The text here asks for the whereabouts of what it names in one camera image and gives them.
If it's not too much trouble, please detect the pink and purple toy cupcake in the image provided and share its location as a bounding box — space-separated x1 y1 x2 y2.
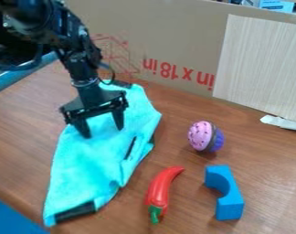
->
186 120 227 154

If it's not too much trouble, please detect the turquoise cloth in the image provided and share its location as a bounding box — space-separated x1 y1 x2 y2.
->
41 80 164 228

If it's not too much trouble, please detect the blue arch block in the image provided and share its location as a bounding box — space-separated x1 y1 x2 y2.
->
203 165 246 221

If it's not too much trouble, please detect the red toy chili pepper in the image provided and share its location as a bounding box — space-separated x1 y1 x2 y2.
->
143 165 186 226

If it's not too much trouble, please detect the white paper scrap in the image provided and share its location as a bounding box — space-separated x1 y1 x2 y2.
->
259 114 296 133

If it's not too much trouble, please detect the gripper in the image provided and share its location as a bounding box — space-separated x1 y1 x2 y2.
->
58 80 130 139

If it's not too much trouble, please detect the light wooden board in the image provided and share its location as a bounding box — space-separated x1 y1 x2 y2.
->
211 13 296 123

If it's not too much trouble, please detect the cardboard box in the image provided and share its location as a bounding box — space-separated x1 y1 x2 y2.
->
63 0 296 99

